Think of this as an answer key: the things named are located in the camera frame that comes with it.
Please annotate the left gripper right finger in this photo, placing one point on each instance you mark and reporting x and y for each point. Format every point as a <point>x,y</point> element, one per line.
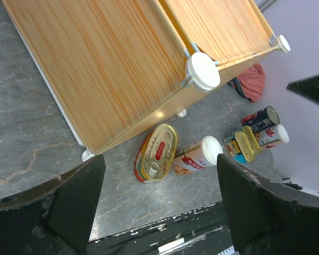
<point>265,216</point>

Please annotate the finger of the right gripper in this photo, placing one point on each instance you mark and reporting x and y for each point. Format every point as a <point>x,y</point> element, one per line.
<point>306,87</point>

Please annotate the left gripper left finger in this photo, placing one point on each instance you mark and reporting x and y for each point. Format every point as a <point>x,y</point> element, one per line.
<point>55,217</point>

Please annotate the white-lid cylindrical can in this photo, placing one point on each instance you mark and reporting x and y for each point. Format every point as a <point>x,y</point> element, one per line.
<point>197,156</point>

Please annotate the oval fish can front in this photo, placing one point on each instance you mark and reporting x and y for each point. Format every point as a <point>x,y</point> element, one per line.
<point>156,154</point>

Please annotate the dark blue round can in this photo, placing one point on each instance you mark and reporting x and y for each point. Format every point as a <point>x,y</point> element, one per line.
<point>262,119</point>

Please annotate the red cloth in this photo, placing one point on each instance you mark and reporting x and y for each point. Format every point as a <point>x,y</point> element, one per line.
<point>250,83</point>

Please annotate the gold spam can left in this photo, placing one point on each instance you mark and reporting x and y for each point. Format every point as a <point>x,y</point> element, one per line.
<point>238,147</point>

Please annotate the gold spam can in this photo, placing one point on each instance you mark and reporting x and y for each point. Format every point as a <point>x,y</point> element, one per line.
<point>253,143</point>
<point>238,147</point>

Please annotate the gold spam can right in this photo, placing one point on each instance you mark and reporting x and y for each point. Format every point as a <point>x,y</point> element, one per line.
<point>253,143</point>

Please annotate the wooden cabinet box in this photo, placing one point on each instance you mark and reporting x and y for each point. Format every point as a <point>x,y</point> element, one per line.
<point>116,68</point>

